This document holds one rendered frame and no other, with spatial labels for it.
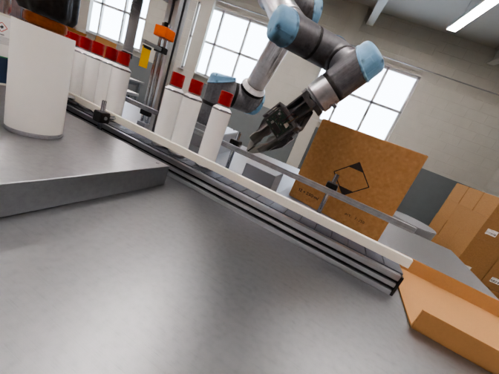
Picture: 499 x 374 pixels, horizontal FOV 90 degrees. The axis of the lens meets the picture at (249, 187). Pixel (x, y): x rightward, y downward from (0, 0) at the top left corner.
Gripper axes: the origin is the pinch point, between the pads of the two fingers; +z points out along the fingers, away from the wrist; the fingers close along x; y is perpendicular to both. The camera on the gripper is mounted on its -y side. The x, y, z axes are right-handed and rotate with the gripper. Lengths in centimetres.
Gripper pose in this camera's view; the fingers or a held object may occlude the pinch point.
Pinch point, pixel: (252, 148)
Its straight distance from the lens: 69.3
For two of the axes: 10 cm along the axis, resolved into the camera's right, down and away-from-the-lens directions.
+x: 5.3, 8.5, -0.7
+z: -7.7, 5.1, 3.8
